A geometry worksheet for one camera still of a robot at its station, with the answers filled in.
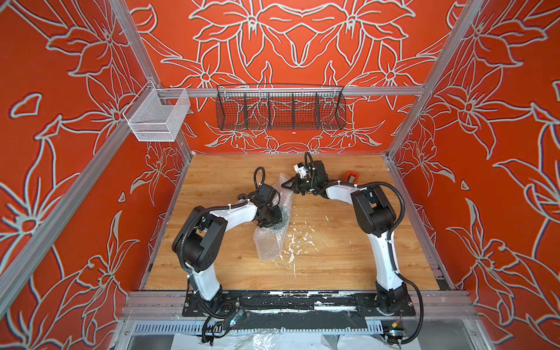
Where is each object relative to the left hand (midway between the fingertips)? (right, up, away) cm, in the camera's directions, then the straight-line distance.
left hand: (282, 219), depth 92 cm
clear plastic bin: (-55, +46, +2) cm, 72 cm away
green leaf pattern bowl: (+1, -1, -4) cm, 4 cm away
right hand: (0, +16, +5) cm, 17 cm away
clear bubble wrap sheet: (-5, -8, -7) cm, 12 cm away
